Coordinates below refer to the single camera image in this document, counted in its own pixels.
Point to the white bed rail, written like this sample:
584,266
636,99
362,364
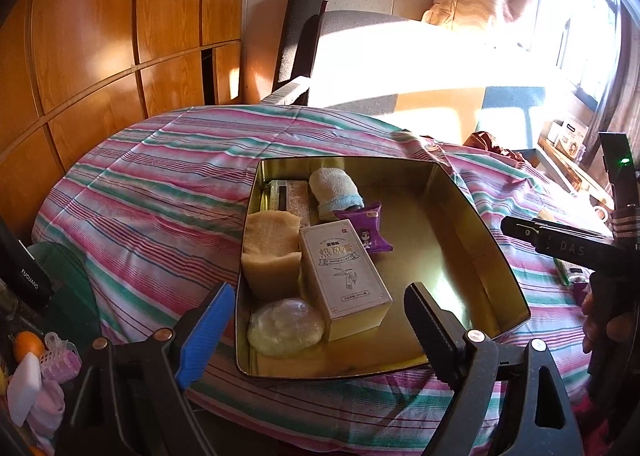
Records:
287,91

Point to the pink hair roller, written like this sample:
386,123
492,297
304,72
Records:
60,358

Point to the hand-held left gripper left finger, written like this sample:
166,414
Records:
202,336

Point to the striped blanket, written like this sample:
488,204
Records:
150,196

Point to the green white packet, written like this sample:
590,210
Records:
567,271

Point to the window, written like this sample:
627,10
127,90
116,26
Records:
580,6

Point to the wooden wardrobe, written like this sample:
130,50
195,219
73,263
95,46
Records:
110,36

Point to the black bottle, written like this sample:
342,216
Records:
25,271

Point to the clear-wrapped snack bar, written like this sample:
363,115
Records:
292,198

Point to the white labelled box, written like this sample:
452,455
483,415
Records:
572,136

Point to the striped grey curtain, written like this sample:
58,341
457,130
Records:
620,76

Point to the beige sponge block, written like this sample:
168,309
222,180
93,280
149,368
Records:
272,251

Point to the beige cardboard box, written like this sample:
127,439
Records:
345,276

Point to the orange fruit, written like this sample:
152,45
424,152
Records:
27,345

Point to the white plastic-wrapped bun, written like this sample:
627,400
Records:
285,326

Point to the gold tin box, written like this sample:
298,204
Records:
450,256

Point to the green bag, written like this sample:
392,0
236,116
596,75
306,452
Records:
65,286

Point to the person's right hand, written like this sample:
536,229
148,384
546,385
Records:
590,326

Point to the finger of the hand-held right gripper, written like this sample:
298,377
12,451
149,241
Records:
522,228

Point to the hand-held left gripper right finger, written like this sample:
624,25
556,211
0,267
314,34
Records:
435,331

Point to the red-brown cloth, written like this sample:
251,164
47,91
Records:
487,141

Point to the white sponge block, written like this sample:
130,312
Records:
24,386

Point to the pink sock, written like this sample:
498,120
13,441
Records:
47,408

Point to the white blue sock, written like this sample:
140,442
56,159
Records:
332,188

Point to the white cup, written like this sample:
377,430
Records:
601,212

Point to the grey upright mattress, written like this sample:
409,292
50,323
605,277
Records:
400,56

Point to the purple snack packet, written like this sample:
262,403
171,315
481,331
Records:
372,236

